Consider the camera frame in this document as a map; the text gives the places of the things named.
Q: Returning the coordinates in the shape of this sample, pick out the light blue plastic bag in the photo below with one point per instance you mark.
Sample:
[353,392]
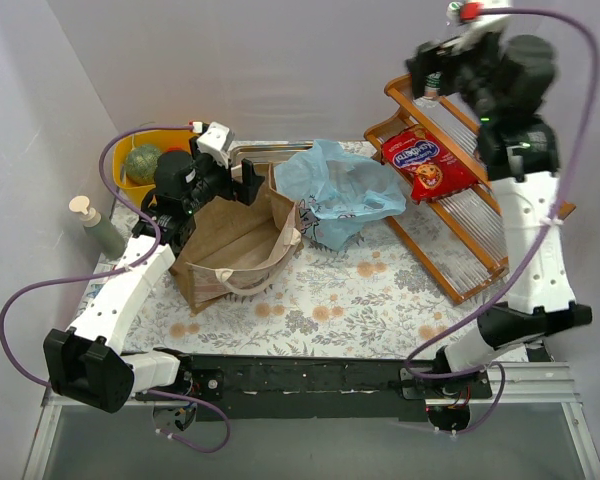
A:
[338,192]

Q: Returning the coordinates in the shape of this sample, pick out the clear plastic water bottle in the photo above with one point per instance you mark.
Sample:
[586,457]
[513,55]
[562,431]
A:
[426,82]

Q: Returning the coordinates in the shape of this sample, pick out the green pump bottle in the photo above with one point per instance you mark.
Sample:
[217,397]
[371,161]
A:
[98,227]

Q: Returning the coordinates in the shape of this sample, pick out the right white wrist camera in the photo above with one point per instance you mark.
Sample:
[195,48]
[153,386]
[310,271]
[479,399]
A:
[473,23]

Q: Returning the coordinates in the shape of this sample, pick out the aluminium frame rail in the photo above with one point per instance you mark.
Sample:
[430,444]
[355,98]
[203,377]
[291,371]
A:
[535,382]

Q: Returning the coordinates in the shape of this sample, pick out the green melon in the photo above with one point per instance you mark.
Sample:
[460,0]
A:
[141,163]

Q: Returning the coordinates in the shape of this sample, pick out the floral table mat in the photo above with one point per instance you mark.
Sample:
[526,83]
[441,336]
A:
[371,300]

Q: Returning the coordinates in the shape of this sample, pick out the orange wooden rack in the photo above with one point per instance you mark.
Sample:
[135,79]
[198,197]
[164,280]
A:
[458,239]

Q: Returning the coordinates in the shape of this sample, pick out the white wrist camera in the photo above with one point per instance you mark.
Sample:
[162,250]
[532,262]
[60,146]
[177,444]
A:
[214,139]
[473,23]

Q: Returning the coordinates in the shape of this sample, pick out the silver metal tray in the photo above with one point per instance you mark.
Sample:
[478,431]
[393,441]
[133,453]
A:
[263,153]

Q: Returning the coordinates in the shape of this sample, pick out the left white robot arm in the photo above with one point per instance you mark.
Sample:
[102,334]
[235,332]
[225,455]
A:
[86,361]

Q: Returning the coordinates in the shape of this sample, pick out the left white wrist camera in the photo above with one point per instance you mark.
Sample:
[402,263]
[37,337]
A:
[214,139]

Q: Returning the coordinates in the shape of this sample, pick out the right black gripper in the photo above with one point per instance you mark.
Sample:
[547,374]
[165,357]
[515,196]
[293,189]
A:
[425,64]

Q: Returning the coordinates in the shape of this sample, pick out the red snack packet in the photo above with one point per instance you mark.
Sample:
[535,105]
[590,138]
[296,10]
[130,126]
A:
[434,171]

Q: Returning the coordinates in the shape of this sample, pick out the yellow plastic basket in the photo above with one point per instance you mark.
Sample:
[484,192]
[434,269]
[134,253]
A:
[163,139]

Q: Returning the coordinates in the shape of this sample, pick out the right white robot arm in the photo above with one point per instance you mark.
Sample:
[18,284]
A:
[504,86]

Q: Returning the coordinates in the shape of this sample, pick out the brown burlap tote bag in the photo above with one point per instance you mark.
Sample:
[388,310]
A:
[237,249]

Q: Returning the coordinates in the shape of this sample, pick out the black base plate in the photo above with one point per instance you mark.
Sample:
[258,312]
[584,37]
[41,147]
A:
[269,387]

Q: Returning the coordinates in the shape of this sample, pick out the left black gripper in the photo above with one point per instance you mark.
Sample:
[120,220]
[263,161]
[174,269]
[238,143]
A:
[227,181]

